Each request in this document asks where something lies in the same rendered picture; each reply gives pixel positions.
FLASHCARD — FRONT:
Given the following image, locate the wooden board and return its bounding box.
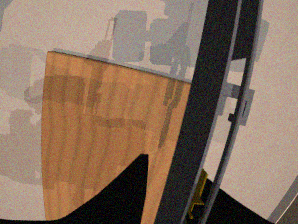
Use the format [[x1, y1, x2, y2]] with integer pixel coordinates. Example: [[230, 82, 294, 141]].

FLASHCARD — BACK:
[[41, 51, 190, 224]]

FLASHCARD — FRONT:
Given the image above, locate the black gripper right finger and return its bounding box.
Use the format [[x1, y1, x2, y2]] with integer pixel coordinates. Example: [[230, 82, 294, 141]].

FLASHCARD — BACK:
[[185, 179, 274, 224]]

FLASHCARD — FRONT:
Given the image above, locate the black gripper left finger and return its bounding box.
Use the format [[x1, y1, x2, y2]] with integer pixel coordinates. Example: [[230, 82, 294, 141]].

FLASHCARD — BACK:
[[0, 153, 149, 224]]

